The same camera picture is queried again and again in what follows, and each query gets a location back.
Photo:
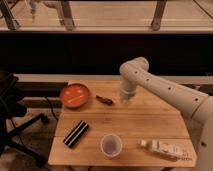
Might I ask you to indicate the red chili pepper toy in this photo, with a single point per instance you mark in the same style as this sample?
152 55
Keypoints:
103 100

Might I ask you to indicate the wooden folding table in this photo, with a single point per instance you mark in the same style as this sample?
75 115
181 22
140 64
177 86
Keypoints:
144 117

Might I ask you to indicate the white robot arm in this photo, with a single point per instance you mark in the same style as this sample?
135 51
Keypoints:
190 102

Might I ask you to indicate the orange ceramic bowl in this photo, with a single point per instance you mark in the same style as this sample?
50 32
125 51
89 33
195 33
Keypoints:
74 95

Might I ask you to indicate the black office chair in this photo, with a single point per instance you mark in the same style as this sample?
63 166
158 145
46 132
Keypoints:
10 96

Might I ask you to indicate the black striped rectangular block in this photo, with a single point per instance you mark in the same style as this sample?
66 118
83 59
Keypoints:
75 134

